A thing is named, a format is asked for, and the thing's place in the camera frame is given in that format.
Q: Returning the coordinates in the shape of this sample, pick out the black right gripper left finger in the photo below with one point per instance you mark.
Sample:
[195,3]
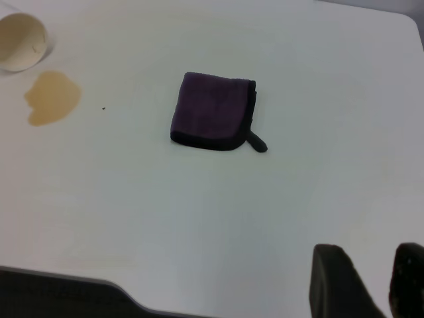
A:
[334,285]

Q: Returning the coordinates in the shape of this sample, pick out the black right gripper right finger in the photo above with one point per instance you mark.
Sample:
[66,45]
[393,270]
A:
[409,281]

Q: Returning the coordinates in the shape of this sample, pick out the purple cloth with black trim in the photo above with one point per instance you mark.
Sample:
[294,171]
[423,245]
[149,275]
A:
[208,109]

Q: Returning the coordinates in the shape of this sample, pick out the white paper coffee cup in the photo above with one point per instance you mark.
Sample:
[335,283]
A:
[20,39]

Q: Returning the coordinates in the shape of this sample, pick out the brown coffee spill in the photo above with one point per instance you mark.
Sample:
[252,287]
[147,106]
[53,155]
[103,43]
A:
[53,99]

